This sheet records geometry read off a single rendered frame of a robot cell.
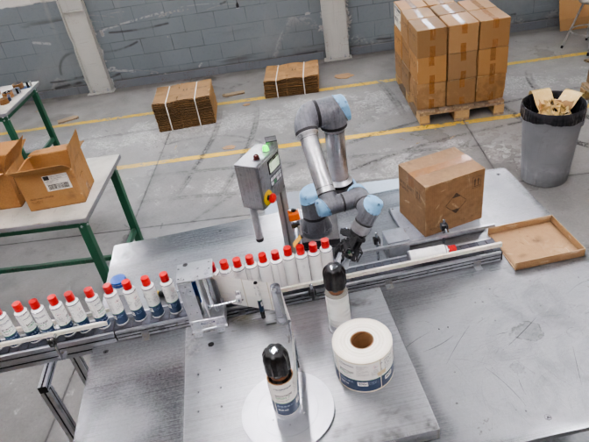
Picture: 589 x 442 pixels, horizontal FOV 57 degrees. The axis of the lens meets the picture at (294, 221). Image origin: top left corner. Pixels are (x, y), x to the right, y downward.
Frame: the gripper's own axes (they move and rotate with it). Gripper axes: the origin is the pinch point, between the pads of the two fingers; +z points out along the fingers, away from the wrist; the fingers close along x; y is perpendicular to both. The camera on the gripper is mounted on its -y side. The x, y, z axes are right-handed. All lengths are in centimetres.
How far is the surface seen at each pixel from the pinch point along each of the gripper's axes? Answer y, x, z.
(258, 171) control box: 1, -47, -33
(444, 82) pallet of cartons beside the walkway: -290, 167, -32
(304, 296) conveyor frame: 6.0, -10.1, 14.5
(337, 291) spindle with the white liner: 32.3, -12.6, -11.1
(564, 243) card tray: 4, 90, -40
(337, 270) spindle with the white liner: 30.8, -16.0, -18.8
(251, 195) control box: -1, -45, -22
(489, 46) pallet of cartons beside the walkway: -286, 187, -75
